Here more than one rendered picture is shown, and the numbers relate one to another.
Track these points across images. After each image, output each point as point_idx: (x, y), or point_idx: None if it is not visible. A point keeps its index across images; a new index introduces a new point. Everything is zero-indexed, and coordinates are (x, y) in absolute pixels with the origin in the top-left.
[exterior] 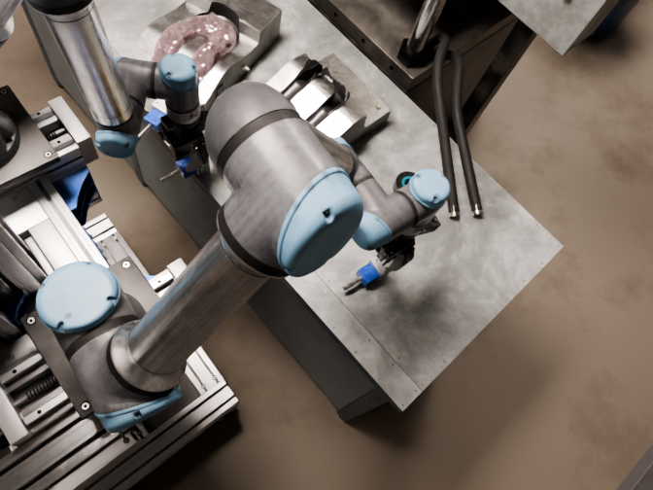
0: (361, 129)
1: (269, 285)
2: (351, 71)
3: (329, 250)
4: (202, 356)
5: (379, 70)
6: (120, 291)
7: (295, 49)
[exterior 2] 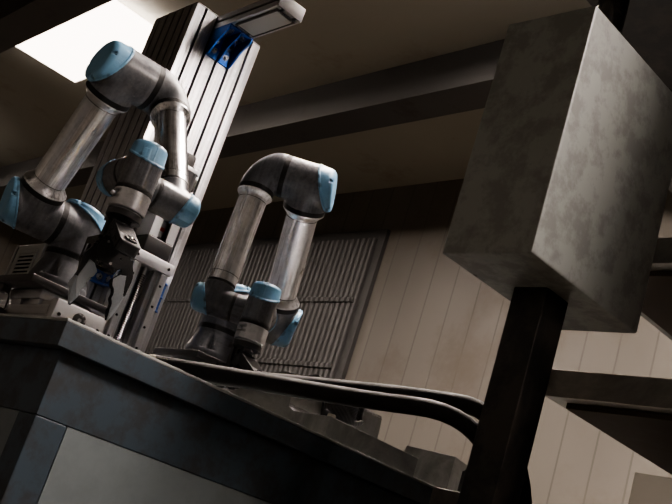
0: (285, 408)
1: None
2: (390, 445)
3: (96, 64)
4: None
5: (427, 483)
6: (85, 208)
7: None
